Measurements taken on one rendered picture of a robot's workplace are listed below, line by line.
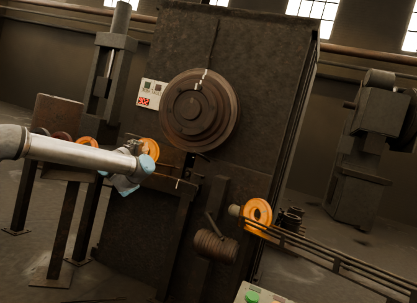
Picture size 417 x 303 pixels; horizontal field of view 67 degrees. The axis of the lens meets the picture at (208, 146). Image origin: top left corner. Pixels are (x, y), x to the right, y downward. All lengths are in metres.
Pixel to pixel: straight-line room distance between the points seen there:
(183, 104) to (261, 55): 0.54
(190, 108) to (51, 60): 9.84
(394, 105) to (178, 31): 4.40
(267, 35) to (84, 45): 9.03
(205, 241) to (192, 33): 1.22
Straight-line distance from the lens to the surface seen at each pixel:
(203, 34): 2.01
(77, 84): 10.50
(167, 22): 2.14
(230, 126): 1.69
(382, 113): 5.80
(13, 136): 1.16
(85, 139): 2.22
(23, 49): 12.31
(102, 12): 9.53
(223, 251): 1.61
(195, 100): 1.67
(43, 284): 2.05
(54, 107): 4.39
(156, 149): 1.73
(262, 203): 1.50
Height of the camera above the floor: 1.07
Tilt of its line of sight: 4 degrees down
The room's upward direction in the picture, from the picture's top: 15 degrees clockwise
